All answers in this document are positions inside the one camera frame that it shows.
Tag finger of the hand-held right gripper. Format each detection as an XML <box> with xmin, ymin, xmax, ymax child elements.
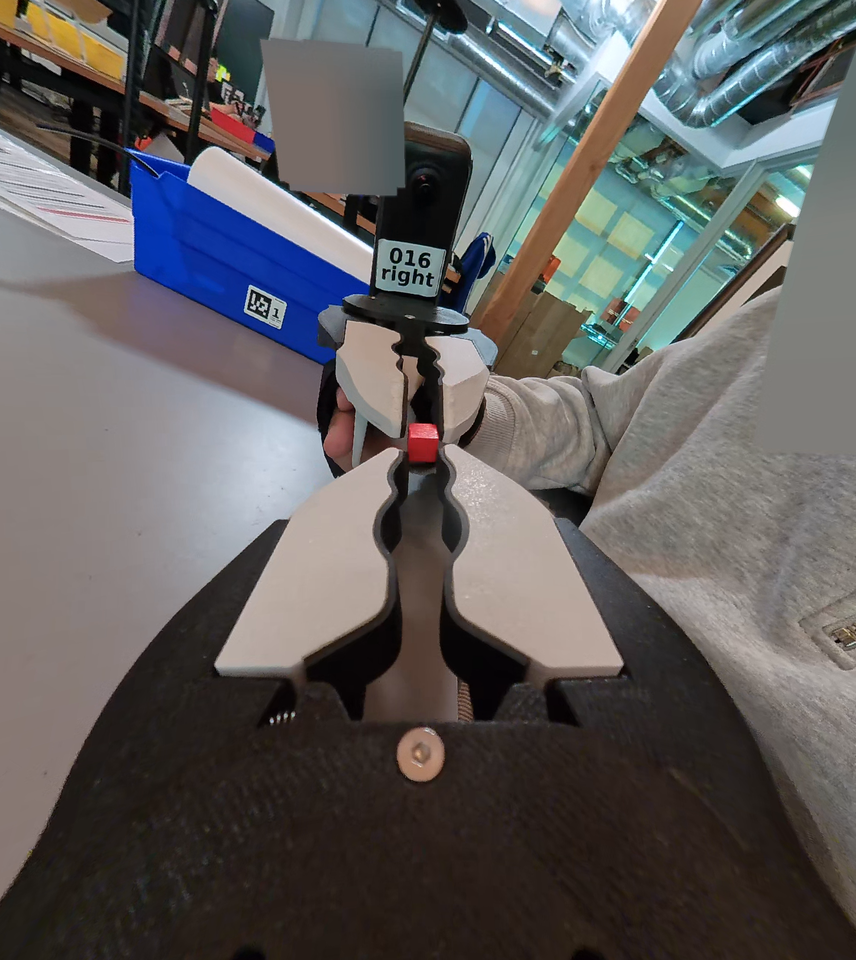
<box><xmin>335</xmin><ymin>321</ymin><xmax>417</xmax><ymax>440</ymax></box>
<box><xmin>419</xmin><ymin>336</ymin><xmax>490</xmax><ymax>446</ymax></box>

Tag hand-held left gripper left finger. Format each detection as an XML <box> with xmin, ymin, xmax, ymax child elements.
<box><xmin>213</xmin><ymin>447</ymin><xmax>408</xmax><ymax>678</ymax></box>

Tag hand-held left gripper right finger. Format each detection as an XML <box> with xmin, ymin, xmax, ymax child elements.
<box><xmin>439</xmin><ymin>444</ymin><xmax>627</xmax><ymax>682</ymax></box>

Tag person's right forearm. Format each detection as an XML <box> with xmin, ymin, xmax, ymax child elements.
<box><xmin>473</xmin><ymin>366</ymin><xmax>627</xmax><ymax>498</ymax></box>

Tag person's right hand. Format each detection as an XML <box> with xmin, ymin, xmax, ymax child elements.
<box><xmin>323</xmin><ymin>405</ymin><xmax>399</xmax><ymax>465</ymax></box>

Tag cardboard boxes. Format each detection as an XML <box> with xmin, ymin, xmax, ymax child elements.
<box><xmin>495</xmin><ymin>288</ymin><xmax>595</xmax><ymax>380</ymax></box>

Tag black stand pole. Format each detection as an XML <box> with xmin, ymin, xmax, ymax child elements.
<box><xmin>401</xmin><ymin>0</ymin><xmax>470</xmax><ymax>125</ymax></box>

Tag white paper roll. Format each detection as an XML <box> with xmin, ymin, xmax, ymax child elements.
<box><xmin>186</xmin><ymin>146</ymin><xmax>378</xmax><ymax>264</ymax></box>

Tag blue plastic bin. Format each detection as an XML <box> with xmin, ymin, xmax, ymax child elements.
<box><xmin>128</xmin><ymin>147</ymin><xmax>374</xmax><ymax>366</ymax></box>

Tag black monitor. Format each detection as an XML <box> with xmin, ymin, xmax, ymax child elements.
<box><xmin>214</xmin><ymin>0</ymin><xmax>275</xmax><ymax>84</ymax></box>

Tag wooden workbench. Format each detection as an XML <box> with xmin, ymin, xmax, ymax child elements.
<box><xmin>0</xmin><ymin>0</ymin><xmax>275</xmax><ymax>196</ymax></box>

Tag yellow bin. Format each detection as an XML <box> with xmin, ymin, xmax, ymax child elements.
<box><xmin>44</xmin><ymin>9</ymin><xmax>90</xmax><ymax>55</ymax></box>
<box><xmin>83</xmin><ymin>30</ymin><xmax>130</xmax><ymax>78</ymax></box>

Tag silver ceiling ducts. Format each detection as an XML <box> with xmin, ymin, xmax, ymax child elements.
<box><xmin>653</xmin><ymin>0</ymin><xmax>856</xmax><ymax>132</ymax></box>

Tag printed paper sheets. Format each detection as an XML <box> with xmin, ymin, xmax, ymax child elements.
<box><xmin>0</xmin><ymin>118</ymin><xmax>136</xmax><ymax>265</ymax></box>

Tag wooden post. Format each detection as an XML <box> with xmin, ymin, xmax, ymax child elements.
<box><xmin>473</xmin><ymin>0</ymin><xmax>705</xmax><ymax>346</ymax></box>

